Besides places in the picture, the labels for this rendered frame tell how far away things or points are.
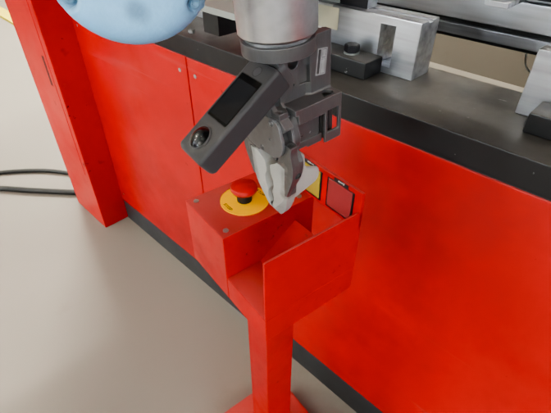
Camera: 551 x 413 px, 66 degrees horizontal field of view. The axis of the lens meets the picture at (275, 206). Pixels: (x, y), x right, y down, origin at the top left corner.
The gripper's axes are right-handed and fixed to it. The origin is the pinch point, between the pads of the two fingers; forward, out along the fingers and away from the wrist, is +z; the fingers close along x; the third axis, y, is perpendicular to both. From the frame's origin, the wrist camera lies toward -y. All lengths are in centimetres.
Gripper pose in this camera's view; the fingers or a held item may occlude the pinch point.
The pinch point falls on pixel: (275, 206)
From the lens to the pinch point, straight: 51.4
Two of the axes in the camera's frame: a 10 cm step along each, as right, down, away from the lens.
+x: -6.0, -4.9, 6.3
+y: 7.9, -4.4, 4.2
